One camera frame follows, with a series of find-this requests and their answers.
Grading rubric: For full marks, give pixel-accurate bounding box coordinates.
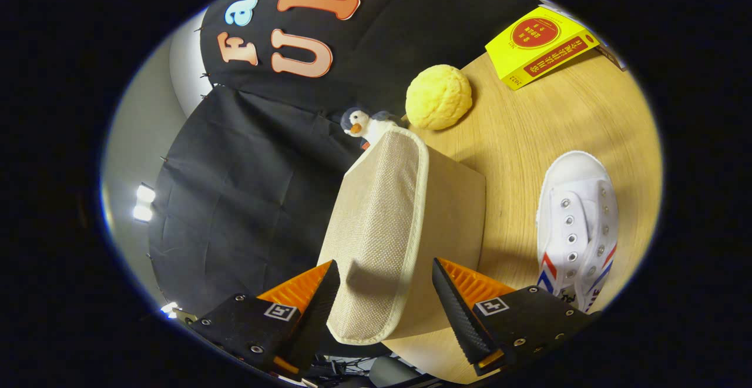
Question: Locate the yellow round plush bread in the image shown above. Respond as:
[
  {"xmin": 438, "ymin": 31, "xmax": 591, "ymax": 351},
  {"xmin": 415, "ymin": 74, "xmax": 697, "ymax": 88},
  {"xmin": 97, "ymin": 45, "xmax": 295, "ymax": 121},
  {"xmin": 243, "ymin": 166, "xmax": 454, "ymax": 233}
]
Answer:
[{"xmin": 405, "ymin": 64, "xmax": 473, "ymax": 131}]

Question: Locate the penguin plush toy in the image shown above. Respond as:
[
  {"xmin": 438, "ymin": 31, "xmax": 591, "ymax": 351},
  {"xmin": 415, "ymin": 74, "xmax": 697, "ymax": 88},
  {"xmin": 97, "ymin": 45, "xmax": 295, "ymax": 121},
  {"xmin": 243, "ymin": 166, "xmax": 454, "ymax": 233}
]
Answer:
[{"xmin": 341, "ymin": 106, "xmax": 400, "ymax": 150}]

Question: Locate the yellow book with red label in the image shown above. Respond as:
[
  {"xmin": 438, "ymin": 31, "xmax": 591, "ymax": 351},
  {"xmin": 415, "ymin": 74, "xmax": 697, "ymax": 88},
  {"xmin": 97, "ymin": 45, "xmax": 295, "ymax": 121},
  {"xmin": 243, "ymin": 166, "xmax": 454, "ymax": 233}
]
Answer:
[{"xmin": 485, "ymin": 6, "xmax": 600, "ymax": 91}]

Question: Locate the white paperback book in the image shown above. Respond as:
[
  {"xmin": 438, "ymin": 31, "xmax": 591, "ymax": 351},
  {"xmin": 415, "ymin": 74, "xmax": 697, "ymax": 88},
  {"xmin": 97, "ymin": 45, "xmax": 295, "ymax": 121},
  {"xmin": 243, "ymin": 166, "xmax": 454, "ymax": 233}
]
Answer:
[{"xmin": 595, "ymin": 44, "xmax": 627, "ymax": 72}]

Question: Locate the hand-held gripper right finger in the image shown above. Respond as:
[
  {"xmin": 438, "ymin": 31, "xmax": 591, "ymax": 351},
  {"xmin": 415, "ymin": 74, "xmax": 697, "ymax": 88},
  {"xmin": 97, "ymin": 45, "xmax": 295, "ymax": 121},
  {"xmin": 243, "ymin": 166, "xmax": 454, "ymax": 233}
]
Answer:
[{"xmin": 432, "ymin": 257, "xmax": 600, "ymax": 377}]

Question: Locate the white canvas shoe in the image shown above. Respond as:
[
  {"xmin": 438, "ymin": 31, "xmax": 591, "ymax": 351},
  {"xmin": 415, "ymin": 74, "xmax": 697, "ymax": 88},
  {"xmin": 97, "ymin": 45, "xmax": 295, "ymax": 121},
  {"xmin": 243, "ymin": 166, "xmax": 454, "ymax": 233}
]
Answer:
[{"xmin": 536, "ymin": 150, "xmax": 619, "ymax": 313}]

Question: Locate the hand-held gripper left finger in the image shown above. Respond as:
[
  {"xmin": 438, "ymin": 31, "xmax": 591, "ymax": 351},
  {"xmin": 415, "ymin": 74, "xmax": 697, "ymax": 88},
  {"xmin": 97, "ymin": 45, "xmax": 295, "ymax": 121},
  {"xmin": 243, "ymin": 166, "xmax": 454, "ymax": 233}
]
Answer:
[{"xmin": 187, "ymin": 260, "xmax": 341, "ymax": 377}]

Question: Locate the beige fabric storage box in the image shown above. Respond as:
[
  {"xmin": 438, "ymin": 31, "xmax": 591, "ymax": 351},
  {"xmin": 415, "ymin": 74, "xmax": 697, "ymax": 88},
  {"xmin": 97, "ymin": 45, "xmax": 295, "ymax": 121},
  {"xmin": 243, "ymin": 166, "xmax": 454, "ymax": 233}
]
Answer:
[{"xmin": 317, "ymin": 126, "xmax": 487, "ymax": 344}]

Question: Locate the white light fixture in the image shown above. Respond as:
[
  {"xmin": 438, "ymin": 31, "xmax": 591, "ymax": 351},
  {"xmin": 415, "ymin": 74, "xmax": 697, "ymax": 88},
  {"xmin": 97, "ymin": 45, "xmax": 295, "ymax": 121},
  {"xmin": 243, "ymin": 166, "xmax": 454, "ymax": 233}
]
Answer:
[{"xmin": 134, "ymin": 183, "xmax": 157, "ymax": 223}]

